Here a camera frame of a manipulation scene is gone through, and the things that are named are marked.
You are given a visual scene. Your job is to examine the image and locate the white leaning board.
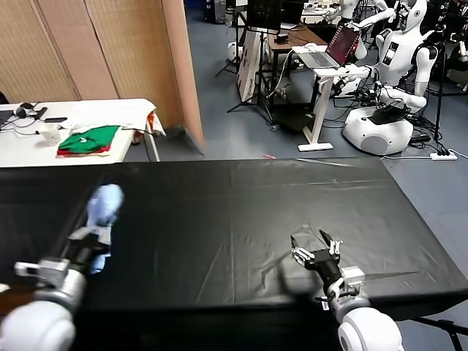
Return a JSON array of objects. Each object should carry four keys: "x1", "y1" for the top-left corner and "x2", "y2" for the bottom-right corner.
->
[{"x1": 235, "y1": 29, "x2": 268, "y2": 104}]

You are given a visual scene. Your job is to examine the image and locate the black flat case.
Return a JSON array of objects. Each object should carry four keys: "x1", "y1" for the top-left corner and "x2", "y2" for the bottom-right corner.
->
[{"x1": 272, "y1": 110, "x2": 316, "y2": 135}]

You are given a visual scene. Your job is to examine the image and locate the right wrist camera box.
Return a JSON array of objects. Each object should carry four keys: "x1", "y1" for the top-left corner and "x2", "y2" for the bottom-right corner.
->
[{"x1": 338, "y1": 265, "x2": 366, "y2": 298}]

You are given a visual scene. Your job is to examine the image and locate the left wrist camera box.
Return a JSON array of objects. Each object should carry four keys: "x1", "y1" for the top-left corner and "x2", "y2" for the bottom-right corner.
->
[{"x1": 14, "y1": 257, "x2": 71, "y2": 290}]

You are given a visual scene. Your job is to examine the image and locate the white humanoid robot on base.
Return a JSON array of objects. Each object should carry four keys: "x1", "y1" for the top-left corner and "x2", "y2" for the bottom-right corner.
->
[{"x1": 341, "y1": 0, "x2": 439, "y2": 156}]

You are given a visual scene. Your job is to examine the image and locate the open dark laptop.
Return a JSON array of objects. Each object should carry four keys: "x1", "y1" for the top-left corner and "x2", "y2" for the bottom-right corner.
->
[{"x1": 279, "y1": 1, "x2": 305, "y2": 30}]

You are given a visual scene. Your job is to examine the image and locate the green folded shirt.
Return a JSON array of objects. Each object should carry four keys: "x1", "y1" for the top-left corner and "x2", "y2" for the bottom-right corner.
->
[{"x1": 58, "y1": 125, "x2": 122, "y2": 154}]

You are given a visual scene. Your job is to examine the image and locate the black table cover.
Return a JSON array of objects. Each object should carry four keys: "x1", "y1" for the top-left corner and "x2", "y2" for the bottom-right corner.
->
[{"x1": 0, "y1": 157, "x2": 466, "y2": 351}]

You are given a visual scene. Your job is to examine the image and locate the black headphones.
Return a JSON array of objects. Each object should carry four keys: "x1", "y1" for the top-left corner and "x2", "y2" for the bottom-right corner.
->
[{"x1": 13, "y1": 102, "x2": 39, "y2": 118}]

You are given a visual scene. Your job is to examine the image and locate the light blue t-shirt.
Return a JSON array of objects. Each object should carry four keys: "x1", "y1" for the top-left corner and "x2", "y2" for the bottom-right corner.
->
[{"x1": 84, "y1": 183, "x2": 125, "y2": 276}]

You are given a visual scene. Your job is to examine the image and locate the black monitor tripod stand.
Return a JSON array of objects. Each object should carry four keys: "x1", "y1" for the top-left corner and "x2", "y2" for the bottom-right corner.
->
[{"x1": 226, "y1": 28, "x2": 276, "y2": 125}]

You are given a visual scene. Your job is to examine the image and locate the black headphone cable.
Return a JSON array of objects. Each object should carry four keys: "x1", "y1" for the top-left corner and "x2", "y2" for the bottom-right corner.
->
[{"x1": 0, "y1": 117, "x2": 42, "y2": 137}]

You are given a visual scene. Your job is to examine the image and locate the white cloth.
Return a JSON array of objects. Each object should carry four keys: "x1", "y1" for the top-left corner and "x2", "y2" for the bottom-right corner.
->
[{"x1": 60, "y1": 99, "x2": 157, "y2": 133}]

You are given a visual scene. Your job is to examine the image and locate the laptop with red screen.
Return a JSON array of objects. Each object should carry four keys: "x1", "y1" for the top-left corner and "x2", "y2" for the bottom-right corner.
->
[{"x1": 299, "y1": 24, "x2": 361, "y2": 69}]

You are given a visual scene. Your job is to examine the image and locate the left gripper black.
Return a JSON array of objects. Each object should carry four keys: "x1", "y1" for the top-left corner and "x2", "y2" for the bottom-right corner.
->
[{"x1": 58, "y1": 225, "x2": 107, "y2": 277}]

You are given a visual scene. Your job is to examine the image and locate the brown wooden desk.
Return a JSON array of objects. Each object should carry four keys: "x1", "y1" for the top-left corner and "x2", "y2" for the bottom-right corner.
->
[{"x1": 263, "y1": 24, "x2": 331, "y2": 110}]

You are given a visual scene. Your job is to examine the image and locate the cream folded garment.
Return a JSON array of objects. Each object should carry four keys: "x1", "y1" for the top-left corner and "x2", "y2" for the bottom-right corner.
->
[{"x1": 56, "y1": 151, "x2": 111, "y2": 159}]

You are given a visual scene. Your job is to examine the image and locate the white round device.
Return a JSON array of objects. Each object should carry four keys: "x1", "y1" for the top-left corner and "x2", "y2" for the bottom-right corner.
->
[{"x1": 225, "y1": 40, "x2": 242, "y2": 61}]

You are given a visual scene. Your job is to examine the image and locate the black stand leg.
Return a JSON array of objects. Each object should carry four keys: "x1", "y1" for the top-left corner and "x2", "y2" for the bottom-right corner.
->
[{"x1": 409, "y1": 315, "x2": 466, "y2": 351}]

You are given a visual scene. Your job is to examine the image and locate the thin black tripod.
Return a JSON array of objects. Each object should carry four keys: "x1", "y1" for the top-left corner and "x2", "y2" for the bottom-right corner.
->
[{"x1": 214, "y1": 6, "x2": 246, "y2": 78}]

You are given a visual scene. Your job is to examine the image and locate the white robot with raised arms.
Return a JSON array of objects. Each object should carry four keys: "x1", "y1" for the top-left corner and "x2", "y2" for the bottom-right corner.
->
[{"x1": 323, "y1": 0, "x2": 399, "y2": 29}]

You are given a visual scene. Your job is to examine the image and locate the black monitor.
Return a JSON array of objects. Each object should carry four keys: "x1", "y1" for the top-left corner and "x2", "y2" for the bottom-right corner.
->
[{"x1": 245, "y1": 0, "x2": 282, "y2": 31}]

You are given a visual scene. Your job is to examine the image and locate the white standing desk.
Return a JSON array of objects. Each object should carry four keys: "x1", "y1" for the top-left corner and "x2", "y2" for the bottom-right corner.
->
[{"x1": 291, "y1": 45, "x2": 371, "y2": 152}]

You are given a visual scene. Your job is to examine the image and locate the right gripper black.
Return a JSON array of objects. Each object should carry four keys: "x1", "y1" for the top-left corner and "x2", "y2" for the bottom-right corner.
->
[{"x1": 289, "y1": 229, "x2": 347, "y2": 292}]

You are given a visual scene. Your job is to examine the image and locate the wooden folding screen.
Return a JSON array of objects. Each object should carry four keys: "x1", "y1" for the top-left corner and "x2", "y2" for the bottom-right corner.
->
[{"x1": 0, "y1": 0, "x2": 206, "y2": 156}]

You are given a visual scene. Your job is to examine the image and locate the red folded shirt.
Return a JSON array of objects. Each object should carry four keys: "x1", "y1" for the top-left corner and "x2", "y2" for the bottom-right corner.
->
[{"x1": 57, "y1": 143, "x2": 112, "y2": 156}]

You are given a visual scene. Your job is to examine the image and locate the orange and white garment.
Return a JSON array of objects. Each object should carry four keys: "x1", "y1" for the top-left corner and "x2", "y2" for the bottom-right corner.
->
[{"x1": 132, "y1": 110, "x2": 167, "y2": 144}]

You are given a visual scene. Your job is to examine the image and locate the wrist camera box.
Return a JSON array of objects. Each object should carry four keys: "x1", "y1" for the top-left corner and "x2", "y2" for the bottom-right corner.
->
[
  {"x1": 14, "y1": 257, "x2": 71, "y2": 290},
  {"x1": 338, "y1": 265, "x2": 366, "y2": 298}
]

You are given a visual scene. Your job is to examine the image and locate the white paper cup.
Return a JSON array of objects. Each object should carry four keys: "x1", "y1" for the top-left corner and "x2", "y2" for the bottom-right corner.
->
[{"x1": 39, "y1": 123, "x2": 61, "y2": 148}]

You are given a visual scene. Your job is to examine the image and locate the black light stand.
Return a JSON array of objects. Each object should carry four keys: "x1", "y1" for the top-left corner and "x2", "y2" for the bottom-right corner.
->
[{"x1": 432, "y1": 20, "x2": 451, "y2": 144}]

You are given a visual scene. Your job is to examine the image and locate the white folding table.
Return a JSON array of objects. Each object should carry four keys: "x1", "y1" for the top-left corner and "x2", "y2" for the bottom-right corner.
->
[{"x1": 0, "y1": 98, "x2": 162, "y2": 170}]

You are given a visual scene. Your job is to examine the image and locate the white robot partly seen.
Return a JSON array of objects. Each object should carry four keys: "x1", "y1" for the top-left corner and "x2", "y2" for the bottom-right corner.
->
[{"x1": 445, "y1": 29, "x2": 468, "y2": 88}]

